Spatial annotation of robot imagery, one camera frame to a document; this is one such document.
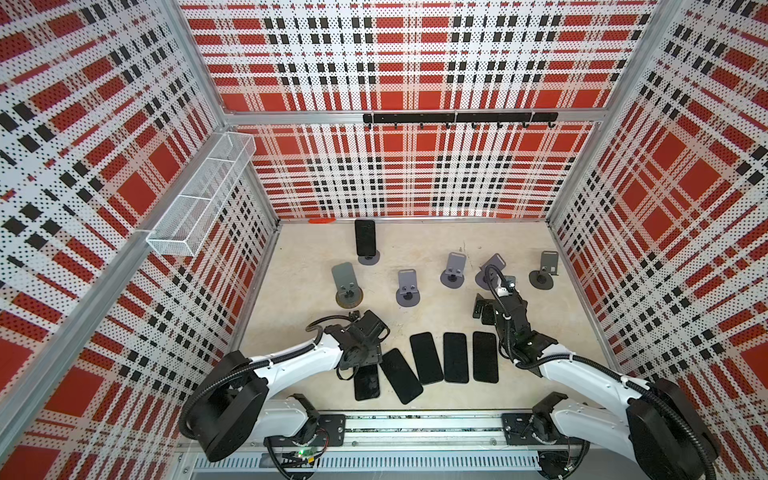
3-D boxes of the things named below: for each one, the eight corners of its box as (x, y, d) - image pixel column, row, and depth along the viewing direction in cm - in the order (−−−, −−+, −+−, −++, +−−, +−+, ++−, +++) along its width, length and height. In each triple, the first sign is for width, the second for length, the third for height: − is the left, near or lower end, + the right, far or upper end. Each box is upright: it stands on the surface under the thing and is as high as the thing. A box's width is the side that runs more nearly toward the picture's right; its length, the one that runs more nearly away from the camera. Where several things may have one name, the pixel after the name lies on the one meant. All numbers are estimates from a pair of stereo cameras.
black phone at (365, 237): (359, 263, 110) (354, 232, 98) (361, 251, 114) (355, 220, 101) (376, 263, 110) (372, 232, 98) (377, 251, 114) (373, 220, 101)
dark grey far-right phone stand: (532, 289, 103) (543, 271, 95) (525, 268, 109) (535, 250, 101) (553, 289, 103) (566, 271, 95) (545, 268, 109) (557, 250, 101)
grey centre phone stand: (397, 306, 99) (396, 289, 91) (397, 282, 105) (396, 264, 97) (418, 306, 99) (420, 289, 91) (417, 282, 105) (418, 264, 97)
